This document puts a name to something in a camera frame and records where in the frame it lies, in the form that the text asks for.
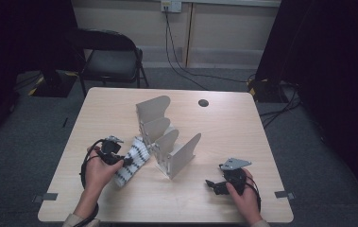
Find black stand base with striped tape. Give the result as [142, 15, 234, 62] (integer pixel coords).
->
[27, 69, 78, 98]

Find black floor cables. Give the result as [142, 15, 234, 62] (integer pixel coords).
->
[258, 80, 303, 129]

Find black folding chair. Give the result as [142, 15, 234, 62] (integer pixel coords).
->
[68, 27, 150, 97]

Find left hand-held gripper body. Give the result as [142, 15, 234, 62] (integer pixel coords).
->
[96, 135, 126, 166]

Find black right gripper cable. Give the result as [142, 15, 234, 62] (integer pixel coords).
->
[245, 175, 263, 212]

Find black power cable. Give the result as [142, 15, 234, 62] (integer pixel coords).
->
[164, 8, 250, 91]

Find dark curtain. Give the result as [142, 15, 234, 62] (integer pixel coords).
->
[255, 0, 358, 202]

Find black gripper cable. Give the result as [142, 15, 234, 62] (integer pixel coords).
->
[72, 138, 107, 227]
[245, 175, 263, 212]

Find white expandable divider rack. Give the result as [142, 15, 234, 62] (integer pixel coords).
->
[135, 95, 202, 181]

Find white wall socket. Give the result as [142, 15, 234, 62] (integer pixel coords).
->
[161, 0, 182, 14]

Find grey tape strip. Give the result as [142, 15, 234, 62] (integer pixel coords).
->
[274, 190, 296, 201]
[31, 192, 59, 203]

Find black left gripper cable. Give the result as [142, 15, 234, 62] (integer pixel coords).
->
[72, 138, 107, 227]

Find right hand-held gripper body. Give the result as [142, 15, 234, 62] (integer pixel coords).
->
[217, 157, 253, 196]

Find white cloth with black pattern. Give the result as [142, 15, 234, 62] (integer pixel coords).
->
[113, 135, 152, 189]

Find person's right hand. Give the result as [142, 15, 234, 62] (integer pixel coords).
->
[225, 168, 263, 226]

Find person's left hand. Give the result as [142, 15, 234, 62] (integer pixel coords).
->
[85, 146, 126, 198]

